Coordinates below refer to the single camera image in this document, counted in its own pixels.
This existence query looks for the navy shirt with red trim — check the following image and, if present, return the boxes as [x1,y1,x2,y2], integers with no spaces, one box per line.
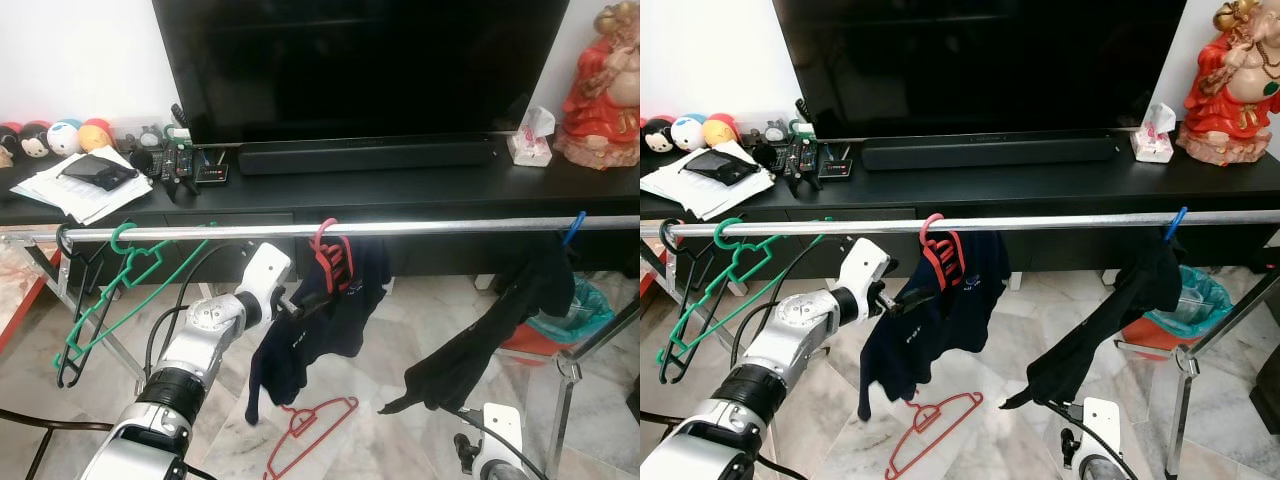
[245,235,393,426]
[857,230,1011,421]

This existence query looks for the red plastic clothes hanger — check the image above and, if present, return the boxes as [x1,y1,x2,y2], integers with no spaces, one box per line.
[885,392,984,480]
[263,396,359,480]
[920,213,966,291]
[310,218,356,296]

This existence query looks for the green plastic clothes hanger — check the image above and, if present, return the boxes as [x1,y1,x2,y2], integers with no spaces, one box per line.
[52,222,216,371]
[657,217,831,366]

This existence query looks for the black plastic clothes hanger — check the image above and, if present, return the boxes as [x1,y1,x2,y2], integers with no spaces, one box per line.
[55,225,131,389]
[658,220,736,384]

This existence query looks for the long black garment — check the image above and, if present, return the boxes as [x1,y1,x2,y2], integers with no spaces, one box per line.
[378,232,578,416]
[1000,235,1186,411]

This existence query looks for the black television console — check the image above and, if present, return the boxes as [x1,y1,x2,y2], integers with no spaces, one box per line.
[640,130,1280,291]
[0,135,640,291]

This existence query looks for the remote control holder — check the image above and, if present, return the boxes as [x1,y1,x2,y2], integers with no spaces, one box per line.
[160,103,201,201]
[785,98,826,196]

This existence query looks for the black soundbar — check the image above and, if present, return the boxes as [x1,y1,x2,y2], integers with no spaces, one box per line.
[238,137,498,176]
[862,132,1121,171]

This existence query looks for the silver metal clothes rack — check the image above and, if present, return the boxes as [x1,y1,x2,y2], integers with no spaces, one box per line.
[640,208,1280,480]
[28,215,640,480]

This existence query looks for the red bucket with teal liner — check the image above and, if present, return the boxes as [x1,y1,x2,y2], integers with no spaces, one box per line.
[1120,265,1236,349]
[498,275,618,353]

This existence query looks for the black flat pouch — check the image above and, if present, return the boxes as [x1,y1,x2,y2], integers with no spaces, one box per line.
[60,153,139,191]
[683,148,761,186]

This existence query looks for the white paper stack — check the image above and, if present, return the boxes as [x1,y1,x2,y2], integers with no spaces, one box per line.
[10,147,154,226]
[640,140,779,221]

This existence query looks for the orange and red round plush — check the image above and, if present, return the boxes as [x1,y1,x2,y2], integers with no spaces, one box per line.
[702,112,741,148]
[78,117,116,153]

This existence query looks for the black flat television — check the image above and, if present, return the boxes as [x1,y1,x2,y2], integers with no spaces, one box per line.
[152,0,571,146]
[773,0,1188,141]

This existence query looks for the white and blue round plush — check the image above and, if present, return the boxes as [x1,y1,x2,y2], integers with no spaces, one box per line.
[670,113,708,151]
[47,118,83,156]

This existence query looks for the white tissue pack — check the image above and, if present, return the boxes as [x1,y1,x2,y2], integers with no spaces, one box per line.
[507,105,557,167]
[1130,102,1178,163]

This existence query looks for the Mickey Mouse round plush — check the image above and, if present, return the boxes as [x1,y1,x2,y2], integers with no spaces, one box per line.
[18,120,53,159]
[640,115,676,154]

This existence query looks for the red laughing Buddha statue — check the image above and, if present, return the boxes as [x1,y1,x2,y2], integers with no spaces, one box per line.
[553,0,640,169]
[1177,0,1280,166]

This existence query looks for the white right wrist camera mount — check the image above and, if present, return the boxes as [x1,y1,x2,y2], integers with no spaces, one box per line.
[473,403,526,480]
[1075,397,1126,480]

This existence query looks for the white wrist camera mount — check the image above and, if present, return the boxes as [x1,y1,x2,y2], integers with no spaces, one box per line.
[835,238,893,319]
[473,403,526,480]
[1075,397,1126,480]
[233,243,294,326]

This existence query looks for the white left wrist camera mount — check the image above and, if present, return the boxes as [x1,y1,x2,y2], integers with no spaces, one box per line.
[233,243,294,326]
[835,238,893,319]

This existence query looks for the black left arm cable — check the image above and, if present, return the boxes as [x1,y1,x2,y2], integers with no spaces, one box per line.
[145,240,251,381]
[730,235,851,371]

